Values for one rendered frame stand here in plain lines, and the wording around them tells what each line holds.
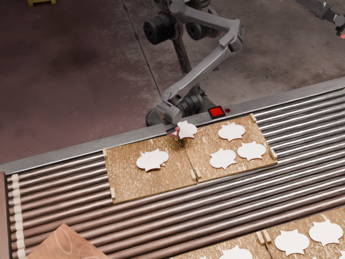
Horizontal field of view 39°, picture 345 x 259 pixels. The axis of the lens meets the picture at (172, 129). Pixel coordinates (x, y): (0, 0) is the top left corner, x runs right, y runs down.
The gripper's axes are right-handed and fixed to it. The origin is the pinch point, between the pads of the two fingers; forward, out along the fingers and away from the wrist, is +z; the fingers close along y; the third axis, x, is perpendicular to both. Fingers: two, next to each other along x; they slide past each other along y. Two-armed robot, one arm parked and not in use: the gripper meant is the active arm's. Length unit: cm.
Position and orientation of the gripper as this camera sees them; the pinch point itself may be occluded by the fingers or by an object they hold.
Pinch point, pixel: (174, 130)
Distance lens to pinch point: 238.9
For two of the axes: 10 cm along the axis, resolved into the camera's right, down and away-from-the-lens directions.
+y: 3.0, 7.1, -6.4
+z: 3.2, 5.6, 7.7
